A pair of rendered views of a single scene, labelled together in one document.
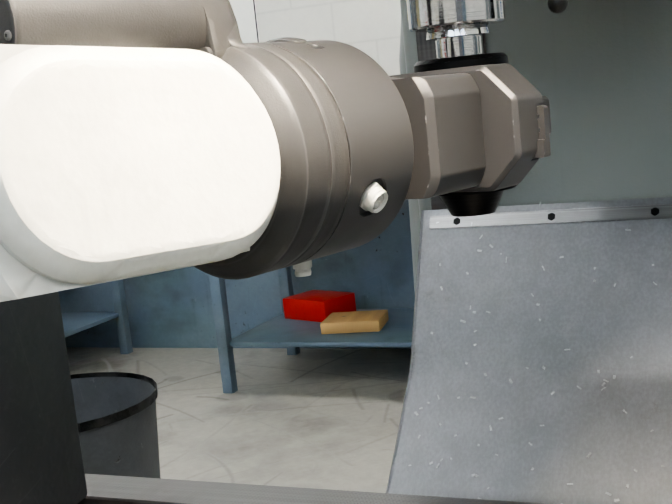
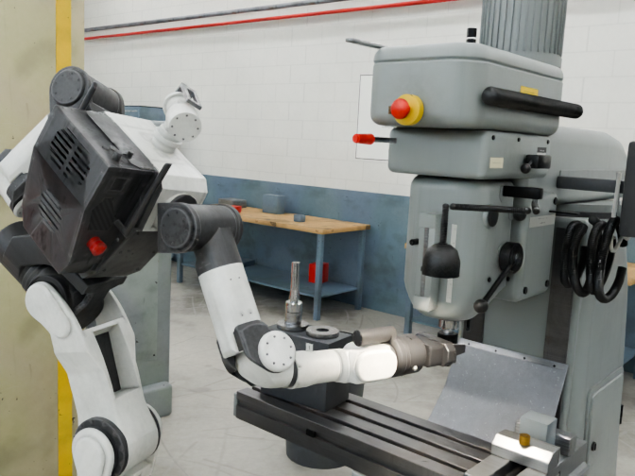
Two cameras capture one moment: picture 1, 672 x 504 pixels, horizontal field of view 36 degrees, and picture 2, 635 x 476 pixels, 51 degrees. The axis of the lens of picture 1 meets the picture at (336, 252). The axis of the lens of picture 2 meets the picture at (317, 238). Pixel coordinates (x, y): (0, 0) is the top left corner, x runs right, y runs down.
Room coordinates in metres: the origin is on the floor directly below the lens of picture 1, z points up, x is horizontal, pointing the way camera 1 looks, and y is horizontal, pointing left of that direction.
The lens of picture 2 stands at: (-1.02, -0.18, 1.69)
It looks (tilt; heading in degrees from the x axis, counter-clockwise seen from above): 8 degrees down; 16
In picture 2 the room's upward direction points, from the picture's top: 3 degrees clockwise
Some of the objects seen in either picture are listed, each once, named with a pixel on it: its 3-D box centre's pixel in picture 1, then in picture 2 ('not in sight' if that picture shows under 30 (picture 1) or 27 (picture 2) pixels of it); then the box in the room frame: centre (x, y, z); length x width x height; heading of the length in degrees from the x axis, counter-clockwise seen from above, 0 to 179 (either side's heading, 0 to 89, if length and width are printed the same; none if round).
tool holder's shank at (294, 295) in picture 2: not in sight; (295, 281); (0.72, 0.37, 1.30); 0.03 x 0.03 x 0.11
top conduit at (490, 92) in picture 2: not in sight; (536, 104); (0.50, -0.22, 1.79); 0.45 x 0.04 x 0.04; 155
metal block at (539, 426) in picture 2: not in sight; (538, 430); (0.43, -0.28, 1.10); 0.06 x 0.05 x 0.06; 65
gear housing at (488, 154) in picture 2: not in sight; (471, 153); (0.57, -0.09, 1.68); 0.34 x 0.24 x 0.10; 155
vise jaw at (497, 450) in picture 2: not in sight; (524, 450); (0.38, -0.26, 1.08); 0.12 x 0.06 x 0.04; 65
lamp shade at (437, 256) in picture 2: not in sight; (441, 259); (0.28, -0.07, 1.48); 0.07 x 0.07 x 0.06
